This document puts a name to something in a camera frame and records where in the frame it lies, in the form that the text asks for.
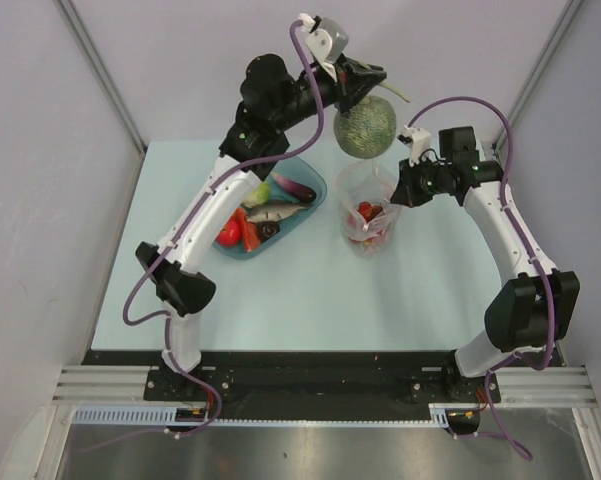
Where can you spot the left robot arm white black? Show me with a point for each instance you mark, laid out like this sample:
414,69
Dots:
272,103

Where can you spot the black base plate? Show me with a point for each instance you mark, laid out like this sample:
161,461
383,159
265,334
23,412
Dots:
308,385

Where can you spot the aluminium rail front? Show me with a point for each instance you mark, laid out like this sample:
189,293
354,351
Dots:
554,387

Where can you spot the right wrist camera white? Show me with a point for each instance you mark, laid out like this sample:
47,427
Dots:
418,140

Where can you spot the purple eggplant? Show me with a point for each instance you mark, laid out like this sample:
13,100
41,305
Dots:
297,190

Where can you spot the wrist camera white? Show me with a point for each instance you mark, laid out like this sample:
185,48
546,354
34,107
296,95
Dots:
418,140
326,41

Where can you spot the green cabbage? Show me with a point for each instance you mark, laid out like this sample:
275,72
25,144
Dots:
259,196

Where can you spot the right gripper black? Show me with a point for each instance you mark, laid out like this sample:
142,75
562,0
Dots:
407,192

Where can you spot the light blue cable duct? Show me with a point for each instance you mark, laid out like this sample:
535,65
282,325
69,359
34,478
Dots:
186,417

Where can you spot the right aluminium frame post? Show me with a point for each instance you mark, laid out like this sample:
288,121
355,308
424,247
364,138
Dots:
540,67

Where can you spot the red apple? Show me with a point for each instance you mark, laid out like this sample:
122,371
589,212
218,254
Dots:
230,235

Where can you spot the red cherry tomato bunch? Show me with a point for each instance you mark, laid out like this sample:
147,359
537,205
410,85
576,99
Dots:
368,226

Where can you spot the green striped melon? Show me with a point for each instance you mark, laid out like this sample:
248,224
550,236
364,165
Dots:
368,129

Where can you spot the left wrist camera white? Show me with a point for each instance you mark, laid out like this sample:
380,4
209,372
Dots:
326,41

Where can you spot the teal plastic tray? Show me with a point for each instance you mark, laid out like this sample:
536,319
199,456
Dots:
299,171

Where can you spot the clear zip top bag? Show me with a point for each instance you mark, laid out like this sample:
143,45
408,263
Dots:
366,180

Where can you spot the left aluminium frame post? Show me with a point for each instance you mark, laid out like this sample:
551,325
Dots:
94,60

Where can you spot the aluminium frame post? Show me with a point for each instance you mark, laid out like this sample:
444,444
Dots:
540,67
94,60

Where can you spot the grey fish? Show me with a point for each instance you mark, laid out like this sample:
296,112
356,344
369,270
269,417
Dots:
276,211

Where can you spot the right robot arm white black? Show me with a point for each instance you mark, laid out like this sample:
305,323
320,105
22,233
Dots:
535,304

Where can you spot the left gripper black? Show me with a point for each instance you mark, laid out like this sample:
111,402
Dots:
352,80

